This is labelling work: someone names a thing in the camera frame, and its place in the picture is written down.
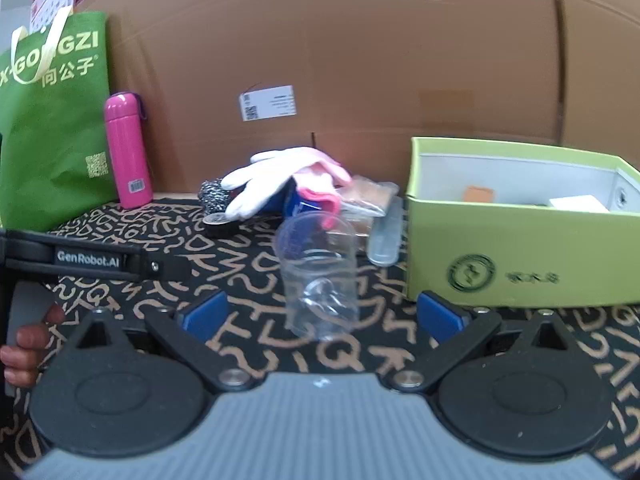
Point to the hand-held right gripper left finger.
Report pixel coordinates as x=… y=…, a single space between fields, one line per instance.
x=205 y=312

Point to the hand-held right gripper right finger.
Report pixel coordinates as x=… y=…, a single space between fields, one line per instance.
x=437 y=312

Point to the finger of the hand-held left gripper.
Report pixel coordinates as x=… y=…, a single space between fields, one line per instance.
x=167 y=265

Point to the black tape roll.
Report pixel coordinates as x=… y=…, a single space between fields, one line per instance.
x=225 y=227

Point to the steel wool scrubber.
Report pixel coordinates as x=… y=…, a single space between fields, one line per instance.
x=214 y=195

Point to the green cardboard box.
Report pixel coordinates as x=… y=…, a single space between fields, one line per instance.
x=525 y=255

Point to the clear plastic cup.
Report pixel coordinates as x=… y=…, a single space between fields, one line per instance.
x=317 y=280

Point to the white work glove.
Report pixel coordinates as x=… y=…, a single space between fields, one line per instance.
x=265 y=180

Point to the pink glove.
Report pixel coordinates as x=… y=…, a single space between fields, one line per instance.
x=325 y=180

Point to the person's left hand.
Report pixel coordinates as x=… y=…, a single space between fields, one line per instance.
x=30 y=342

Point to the clear plastic toothbrush case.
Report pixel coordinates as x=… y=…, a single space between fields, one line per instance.
x=386 y=235

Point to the pink thermos bottle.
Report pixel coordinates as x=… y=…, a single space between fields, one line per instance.
x=126 y=155

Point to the green paper shopping bag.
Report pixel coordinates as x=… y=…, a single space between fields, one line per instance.
x=55 y=135

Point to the orange card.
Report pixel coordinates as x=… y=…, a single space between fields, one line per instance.
x=478 y=194

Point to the small gold box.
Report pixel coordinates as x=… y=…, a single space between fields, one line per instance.
x=372 y=195

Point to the blue plastic cube box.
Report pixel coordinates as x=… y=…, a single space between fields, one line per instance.
x=300 y=205

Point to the white shipping label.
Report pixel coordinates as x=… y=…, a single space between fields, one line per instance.
x=267 y=103

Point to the large brown cardboard box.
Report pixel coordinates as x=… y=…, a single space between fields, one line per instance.
x=350 y=35

